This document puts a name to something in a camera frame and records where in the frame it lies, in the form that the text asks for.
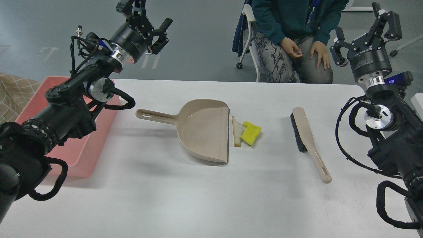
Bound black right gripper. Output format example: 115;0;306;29
330;2;403;83

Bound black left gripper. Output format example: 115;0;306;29
110;0;173;63

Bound beige plastic dustpan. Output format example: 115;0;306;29
135;99;229;164

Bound beige hand brush black bristles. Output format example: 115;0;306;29
290;107;332;184

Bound slice of bread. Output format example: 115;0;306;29
231;116;245;147

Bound yellow green sponge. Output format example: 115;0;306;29
240;121;262;146

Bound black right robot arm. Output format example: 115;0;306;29
330;2;423;237

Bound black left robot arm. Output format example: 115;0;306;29
0;0;173;219

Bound person's left hand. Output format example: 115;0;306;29
310;41;330;70

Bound person's right hand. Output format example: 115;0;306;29
279;37;303;59

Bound white desk base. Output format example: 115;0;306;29
343;0;373;12

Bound seated person in teal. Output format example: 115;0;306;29
252;0;348;84

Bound white office chair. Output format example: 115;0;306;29
232;0;261;82

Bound beige checkered cloth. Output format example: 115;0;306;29
0;72;41;124

